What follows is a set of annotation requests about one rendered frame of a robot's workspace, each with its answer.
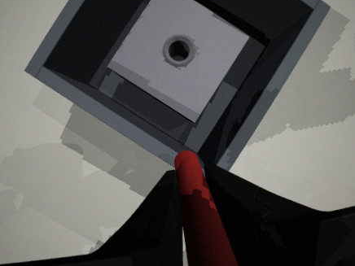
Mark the dark grey open box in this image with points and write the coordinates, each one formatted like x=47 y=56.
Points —
x=72 y=59

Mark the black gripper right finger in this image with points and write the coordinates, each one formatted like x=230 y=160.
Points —
x=265 y=229

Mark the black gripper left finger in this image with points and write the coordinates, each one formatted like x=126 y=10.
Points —
x=152 y=236

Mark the grey square plate with hole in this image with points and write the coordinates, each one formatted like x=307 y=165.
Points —
x=169 y=28

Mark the red peg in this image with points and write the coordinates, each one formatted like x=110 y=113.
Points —
x=205 y=237

